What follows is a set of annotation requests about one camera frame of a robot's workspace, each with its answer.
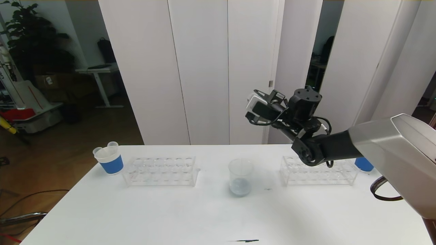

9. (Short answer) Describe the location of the white machine column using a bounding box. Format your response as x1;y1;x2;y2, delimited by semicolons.
0;34;24;110

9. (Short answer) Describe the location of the clear acrylic test tube rack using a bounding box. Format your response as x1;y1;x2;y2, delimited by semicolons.
123;156;201;187
279;155;359;186

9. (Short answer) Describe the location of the clear plastic beaker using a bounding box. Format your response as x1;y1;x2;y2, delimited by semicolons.
228;159;254;197

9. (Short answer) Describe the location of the yellow tool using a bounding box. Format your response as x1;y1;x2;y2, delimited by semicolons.
0;116;19;135

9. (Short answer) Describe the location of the metal chair leg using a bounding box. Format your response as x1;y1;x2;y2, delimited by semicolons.
0;212;49;227

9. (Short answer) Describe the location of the black floor cable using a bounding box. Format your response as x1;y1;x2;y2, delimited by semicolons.
0;190;70;218

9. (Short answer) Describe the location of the white machine base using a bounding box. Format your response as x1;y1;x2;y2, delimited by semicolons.
10;81;65;134

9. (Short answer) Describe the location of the brown cardboard box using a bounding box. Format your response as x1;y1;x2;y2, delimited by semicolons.
35;75;68;90

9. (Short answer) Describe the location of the white standing desk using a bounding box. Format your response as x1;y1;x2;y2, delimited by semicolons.
76;64;125;109

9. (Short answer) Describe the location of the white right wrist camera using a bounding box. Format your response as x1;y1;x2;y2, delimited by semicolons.
245;95;273;126

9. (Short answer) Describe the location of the white partition panel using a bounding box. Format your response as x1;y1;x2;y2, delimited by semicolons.
371;0;436;120
313;0;404;135
99;0;190;145
168;0;230;145
267;0;323;144
227;0;285;145
354;0;422;126

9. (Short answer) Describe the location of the black backpack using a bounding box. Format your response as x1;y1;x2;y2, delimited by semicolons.
97;38;117;65

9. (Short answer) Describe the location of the dark green potted plant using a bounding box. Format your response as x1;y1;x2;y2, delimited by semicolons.
0;0;77;81

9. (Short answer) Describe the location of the paper cup with blue band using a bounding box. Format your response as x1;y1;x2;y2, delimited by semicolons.
93;145;124;175
354;157;374;172

